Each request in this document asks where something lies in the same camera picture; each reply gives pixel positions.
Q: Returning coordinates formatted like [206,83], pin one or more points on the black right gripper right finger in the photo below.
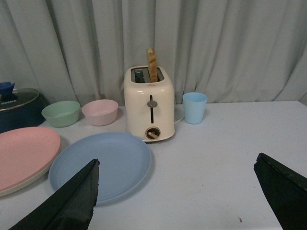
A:
[285,190]

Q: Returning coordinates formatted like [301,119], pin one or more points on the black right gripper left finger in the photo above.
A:
[71,207]

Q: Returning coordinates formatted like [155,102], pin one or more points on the pink plate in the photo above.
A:
[24,152]

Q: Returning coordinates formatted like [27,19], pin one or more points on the beige plate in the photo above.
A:
[30,180]

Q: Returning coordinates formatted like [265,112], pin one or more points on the blue plate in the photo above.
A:
[124,160]

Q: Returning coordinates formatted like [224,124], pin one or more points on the green bowl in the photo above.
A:
[62,114]

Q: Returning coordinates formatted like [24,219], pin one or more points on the pink bowl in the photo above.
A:
[101,112]

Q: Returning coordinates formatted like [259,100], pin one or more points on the dark blue saucepan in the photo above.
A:
[28,115]

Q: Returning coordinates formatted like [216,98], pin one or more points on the glass pot lid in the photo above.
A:
[11,98]

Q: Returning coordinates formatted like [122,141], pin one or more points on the light blue cup right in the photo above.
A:
[194,104]

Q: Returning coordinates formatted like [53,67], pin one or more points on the cream toaster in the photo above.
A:
[150,106]

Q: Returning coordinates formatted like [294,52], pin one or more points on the grey curtain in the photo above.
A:
[230,50]

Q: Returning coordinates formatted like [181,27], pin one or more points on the bread slice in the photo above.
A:
[152,65]

